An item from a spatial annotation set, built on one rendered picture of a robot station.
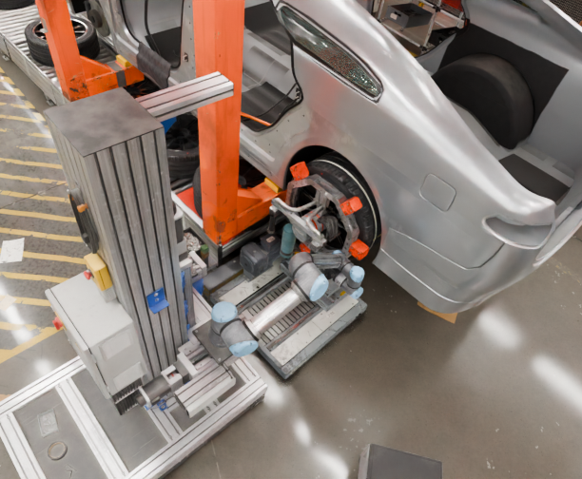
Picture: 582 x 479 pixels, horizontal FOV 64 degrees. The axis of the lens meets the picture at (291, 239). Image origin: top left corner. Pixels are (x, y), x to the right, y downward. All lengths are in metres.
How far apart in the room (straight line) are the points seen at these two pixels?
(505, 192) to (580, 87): 1.73
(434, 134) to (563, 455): 2.28
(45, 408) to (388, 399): 2.05
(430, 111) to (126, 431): 2.27
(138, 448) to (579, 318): 3.33
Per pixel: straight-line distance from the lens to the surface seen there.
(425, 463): 2.82
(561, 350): 4.04
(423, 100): 2.28
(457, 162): 2.19
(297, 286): 2.08
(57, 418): 2.98
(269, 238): 3.23
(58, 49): 4.13
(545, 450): 3.58
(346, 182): 2.62
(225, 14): 2.16
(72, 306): 2.04
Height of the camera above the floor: 2.88
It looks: 49 degrees down
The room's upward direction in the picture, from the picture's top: 10 degrees clockwise
